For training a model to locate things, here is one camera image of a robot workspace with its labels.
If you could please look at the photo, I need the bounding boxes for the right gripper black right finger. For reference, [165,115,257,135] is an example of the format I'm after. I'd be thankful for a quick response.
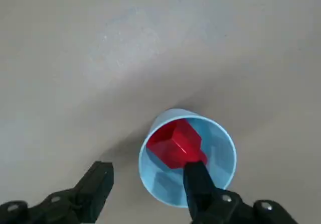
[183,160,299,224]

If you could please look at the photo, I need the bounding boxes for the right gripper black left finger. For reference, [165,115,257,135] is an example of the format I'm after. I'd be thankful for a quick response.
[0,160,114,224]

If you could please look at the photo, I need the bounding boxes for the blue plastic cup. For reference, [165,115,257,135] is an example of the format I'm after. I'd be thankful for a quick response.
[138,107,237,208]

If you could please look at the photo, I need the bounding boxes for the red block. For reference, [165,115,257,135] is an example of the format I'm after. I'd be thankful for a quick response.
[146,119,209,170]

